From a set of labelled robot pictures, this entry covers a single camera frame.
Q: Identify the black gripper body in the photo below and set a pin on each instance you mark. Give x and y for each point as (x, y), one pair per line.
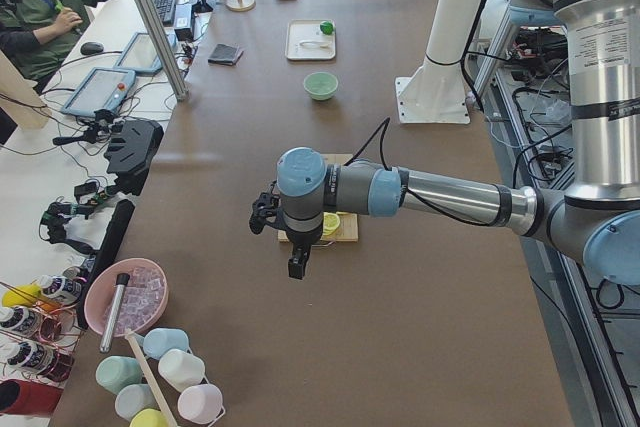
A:
(300, 247)

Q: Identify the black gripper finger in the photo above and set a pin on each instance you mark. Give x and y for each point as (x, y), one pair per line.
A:
(296, 268)

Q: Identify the white plastic spoon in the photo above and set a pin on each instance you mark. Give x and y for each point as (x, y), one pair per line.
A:
(315, 44)

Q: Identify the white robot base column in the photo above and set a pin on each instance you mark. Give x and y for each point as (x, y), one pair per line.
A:
(435, 92)

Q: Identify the pink bowl with ice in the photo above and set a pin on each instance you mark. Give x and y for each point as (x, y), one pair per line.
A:
(144, 301)

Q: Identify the green ceramic bowl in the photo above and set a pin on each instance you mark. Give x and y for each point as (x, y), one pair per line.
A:
(321, 86)

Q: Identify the yellow lemon slices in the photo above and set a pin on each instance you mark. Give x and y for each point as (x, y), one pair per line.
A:
(331, 223)

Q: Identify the wooden cutting board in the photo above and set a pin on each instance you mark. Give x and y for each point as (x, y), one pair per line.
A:
(348, 230)

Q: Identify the white cup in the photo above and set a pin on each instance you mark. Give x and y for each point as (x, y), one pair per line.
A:
(181, 369)

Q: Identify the light blue cup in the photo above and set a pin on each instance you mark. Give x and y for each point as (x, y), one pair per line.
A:
(159, 341)

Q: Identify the pink cup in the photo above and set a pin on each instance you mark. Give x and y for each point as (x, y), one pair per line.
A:
(201, 404)

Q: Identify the metal muddler tube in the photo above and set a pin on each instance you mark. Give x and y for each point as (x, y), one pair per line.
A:
(122, 281)

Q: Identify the dark folded cloth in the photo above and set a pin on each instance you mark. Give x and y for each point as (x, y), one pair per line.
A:
(224, 54)

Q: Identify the pale blue cup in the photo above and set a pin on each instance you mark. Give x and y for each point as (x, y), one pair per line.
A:
(133, 399)

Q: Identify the yellow cup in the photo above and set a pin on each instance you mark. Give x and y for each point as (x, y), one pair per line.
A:
(149, 418)

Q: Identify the white plastic tray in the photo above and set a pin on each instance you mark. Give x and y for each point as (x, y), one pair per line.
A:
(308, 29)

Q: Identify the mint green cup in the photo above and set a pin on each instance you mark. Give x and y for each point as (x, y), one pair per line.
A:
(114, 373)

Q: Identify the green lime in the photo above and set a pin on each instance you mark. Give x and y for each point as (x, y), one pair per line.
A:
(327, 28)

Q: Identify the upper teach pendant tablet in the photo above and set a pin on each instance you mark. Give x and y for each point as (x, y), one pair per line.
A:
(140, 56)

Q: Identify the teach pendant tablet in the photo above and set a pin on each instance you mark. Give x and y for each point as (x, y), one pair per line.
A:
(102, 89)
(140, 56)

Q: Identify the lower teach pendant tablet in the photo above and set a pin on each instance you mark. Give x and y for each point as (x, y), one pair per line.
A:
(102, 89)

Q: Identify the black computer mouse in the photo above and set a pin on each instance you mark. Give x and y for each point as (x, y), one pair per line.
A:
(91, 48)

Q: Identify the seated person in green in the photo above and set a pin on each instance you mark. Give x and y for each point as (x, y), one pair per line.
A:
(38, 35)

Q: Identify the aluminium frame post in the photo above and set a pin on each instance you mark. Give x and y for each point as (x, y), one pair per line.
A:
(156, 31)

